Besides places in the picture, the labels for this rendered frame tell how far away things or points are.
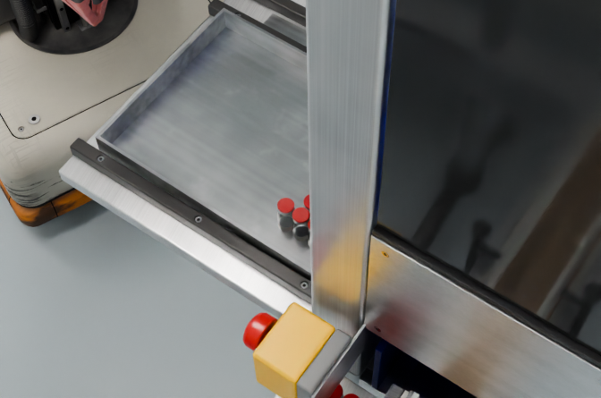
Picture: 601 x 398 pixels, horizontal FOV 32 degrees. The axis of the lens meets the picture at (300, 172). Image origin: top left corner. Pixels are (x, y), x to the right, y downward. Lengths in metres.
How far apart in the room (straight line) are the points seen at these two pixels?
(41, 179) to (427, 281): 1.37
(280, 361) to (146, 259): 1.27
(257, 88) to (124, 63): 0.86
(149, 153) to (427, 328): 0.51
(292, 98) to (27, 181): 0.90
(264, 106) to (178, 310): 0.92
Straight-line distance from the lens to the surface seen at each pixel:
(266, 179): 1.31
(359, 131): 0.78
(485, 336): 0.93
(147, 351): 2.18
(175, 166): 1.33
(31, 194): 2.20
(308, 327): 1.05
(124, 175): 1.31
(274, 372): 1.04
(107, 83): 2.20
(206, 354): 2.17
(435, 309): 0.94
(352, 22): 0.69
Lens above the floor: 1.98
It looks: 57 degrees down
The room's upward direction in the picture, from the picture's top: 2 degrees counter-clockwise
